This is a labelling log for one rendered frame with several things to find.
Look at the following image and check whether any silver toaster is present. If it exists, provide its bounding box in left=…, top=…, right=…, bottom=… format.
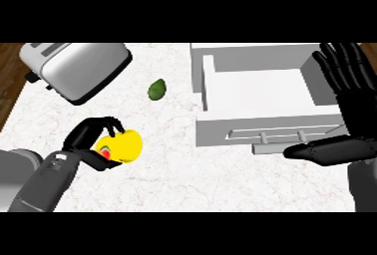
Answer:
left=19, top=42, right=135, bottom=107

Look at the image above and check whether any white cabinet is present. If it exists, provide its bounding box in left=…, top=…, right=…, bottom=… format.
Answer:
left=189, top=42, right=325, bottom=94

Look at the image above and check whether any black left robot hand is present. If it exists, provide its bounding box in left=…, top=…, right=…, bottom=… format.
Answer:
left=61, top=116, right=127, bottom=172

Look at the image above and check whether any yellow cup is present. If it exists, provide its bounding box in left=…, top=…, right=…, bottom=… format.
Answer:
left=93, top=128, right=145, bottom=164

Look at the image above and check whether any white drawer front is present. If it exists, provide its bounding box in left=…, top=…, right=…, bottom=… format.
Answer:
left=195, top=114, right=351, bottom=155

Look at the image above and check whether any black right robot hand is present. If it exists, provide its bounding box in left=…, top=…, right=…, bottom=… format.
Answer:
left=283, top=42, right=377, bottom=167

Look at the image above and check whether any green avocado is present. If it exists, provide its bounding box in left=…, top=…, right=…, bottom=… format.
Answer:
left=148, top=78, right=169, bottom=102

